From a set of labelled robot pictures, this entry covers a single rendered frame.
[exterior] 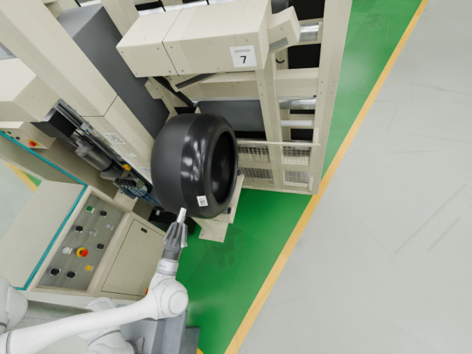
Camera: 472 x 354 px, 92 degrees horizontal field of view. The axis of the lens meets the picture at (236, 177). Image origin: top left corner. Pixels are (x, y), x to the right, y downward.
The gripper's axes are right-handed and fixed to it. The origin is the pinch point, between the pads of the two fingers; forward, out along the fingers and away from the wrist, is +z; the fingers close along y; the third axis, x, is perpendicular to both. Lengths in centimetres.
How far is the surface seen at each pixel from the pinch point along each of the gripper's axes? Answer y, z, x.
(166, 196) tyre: 7.3, 7.0, -6.0
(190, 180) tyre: -6.6, 13.8, -12.4
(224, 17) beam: -21, 68, -45
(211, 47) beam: -17, 56, -43
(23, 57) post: 36, 33, -64
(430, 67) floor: -186, 250, 160
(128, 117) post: 26, 37, -26
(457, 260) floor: -172, 18, 127
